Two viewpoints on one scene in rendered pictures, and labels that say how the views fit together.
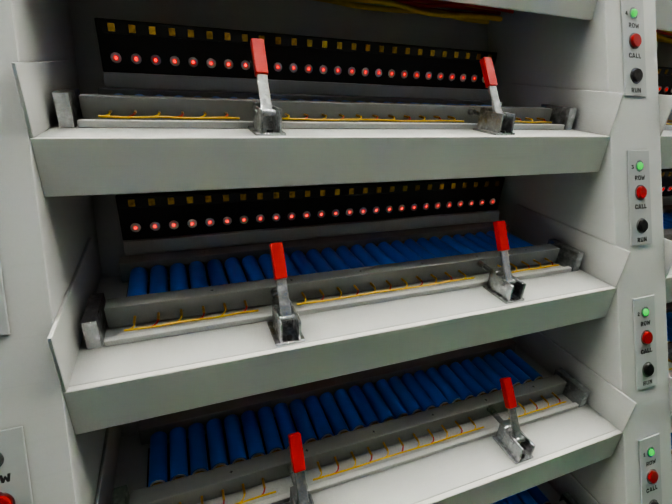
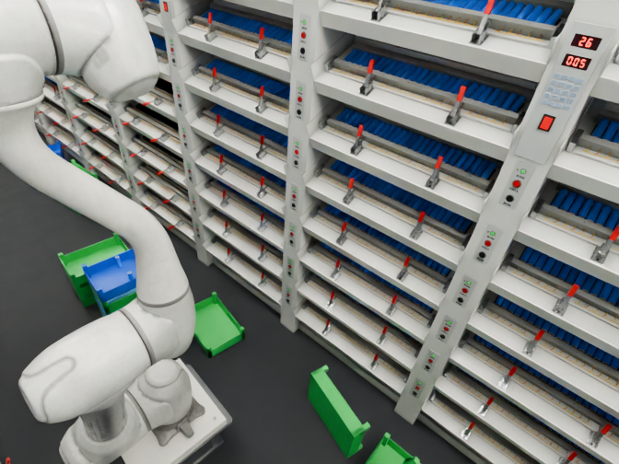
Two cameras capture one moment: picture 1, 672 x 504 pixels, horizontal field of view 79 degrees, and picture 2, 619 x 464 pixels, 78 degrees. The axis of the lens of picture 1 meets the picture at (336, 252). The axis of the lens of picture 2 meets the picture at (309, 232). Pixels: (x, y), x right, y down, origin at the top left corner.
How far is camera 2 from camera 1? 137 cm
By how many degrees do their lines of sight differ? 63
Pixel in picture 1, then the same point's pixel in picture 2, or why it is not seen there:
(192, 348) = (320, 265)
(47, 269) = (300, 242)
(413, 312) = (363, 294)
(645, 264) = (440, 346)
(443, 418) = (373, 319)
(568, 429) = (401, 353)
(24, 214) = (299, 234)
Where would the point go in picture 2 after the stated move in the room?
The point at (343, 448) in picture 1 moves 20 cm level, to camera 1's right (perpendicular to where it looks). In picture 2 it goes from (347, 303) to (375, 337)
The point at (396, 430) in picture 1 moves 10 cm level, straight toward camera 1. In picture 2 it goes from (360, 310) to (340, 317)
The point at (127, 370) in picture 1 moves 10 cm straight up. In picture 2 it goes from (308, 261) to (309, 245)
